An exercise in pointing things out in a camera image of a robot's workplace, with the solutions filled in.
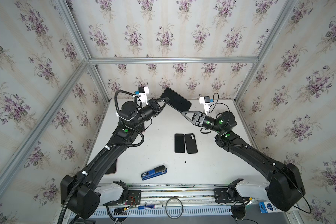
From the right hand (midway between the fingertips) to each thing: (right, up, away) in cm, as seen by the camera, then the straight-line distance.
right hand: (181, 115), depth 63 cm
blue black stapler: (-11, -33, +17) cm, 39 cm away
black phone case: (+10, -20, +31) cm, 38 cm away
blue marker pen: (-15, -46, +6) cm, 49 cm away
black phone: (+2, -20, +30) cm, 36 cm away
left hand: (-5, +8, -1) cm, 10 cm away
